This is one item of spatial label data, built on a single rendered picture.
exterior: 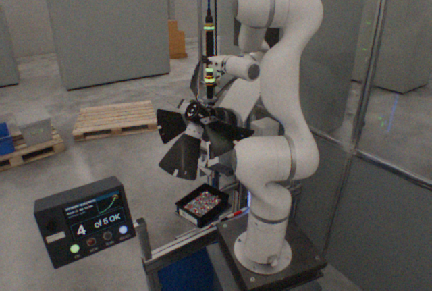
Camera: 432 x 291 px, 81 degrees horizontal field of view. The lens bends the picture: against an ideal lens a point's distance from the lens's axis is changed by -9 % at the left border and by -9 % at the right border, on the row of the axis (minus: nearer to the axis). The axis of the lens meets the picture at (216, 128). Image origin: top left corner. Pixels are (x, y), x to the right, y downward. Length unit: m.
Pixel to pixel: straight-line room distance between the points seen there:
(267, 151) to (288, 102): 0.13
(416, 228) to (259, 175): 1.22
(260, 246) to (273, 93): 0.46
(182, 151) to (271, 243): 0.77
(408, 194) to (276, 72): 1.19
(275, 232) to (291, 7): 0.60
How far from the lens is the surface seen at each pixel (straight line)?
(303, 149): 0.72
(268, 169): 0.69
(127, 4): 6.85
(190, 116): 1.47
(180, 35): 9.63
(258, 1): 0.69
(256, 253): 0.91
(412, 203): 1.71
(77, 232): 0.91
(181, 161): 1.46
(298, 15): 0.72
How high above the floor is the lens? 1.76
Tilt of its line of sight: 25 degrees down
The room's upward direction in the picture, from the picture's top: straight up
